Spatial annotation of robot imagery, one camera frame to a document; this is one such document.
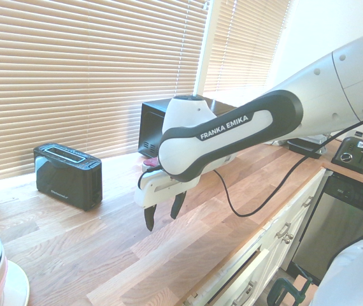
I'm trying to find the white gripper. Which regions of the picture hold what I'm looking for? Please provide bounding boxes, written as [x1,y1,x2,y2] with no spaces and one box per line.
[134,169,202,232]

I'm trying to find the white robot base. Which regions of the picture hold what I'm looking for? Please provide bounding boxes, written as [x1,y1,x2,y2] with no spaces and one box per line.
[308,228,363,306]

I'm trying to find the silver toaster with knob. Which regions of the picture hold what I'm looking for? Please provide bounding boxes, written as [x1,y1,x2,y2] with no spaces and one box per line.
[330,129,363,175]

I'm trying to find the red wrist clip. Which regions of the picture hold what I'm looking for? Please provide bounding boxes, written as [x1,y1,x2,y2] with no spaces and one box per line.
[142,156,161,169]

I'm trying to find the black steel microwave oven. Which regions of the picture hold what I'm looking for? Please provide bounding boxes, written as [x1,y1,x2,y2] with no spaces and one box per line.
[138,99,237,160]

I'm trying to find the open white drawer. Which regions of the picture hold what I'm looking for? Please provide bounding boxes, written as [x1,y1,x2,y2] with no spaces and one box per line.
[181,247,271,306]

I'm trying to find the green clamp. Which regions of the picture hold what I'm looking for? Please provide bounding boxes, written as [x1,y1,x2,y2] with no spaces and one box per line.
[268,276,315,306]

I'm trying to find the wide beige window blind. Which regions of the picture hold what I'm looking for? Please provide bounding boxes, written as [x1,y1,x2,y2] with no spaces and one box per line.
[0,0,210,180]

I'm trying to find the black flat tray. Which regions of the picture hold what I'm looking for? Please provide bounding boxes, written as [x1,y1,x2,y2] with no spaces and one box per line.
[287,136,325,161]

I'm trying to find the white dinner plate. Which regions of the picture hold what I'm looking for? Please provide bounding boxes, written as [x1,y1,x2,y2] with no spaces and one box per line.
[0,259,31,306]

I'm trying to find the stainless steel dishwasher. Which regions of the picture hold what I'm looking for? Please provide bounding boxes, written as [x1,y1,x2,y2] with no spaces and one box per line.
[290,171,363,285]

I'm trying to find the narrow beige window blind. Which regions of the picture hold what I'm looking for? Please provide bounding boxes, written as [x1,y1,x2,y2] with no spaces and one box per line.
[203,0,293,97]

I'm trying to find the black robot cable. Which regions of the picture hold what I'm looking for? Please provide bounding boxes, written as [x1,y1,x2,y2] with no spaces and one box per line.
[138,113,363,218]

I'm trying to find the silver drawer handle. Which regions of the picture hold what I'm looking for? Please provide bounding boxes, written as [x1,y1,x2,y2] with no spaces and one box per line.
[231,280,258,306]

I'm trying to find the silver cabinet bar handle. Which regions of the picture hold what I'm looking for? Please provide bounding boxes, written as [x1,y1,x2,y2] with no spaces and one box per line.
[274,222,292,240]

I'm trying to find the white window frame post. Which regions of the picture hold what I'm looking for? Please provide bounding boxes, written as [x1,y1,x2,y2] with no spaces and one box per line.
[193,0,218,97]

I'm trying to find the black base cable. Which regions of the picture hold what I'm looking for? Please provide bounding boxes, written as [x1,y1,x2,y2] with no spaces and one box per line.
[336,221,363,256]

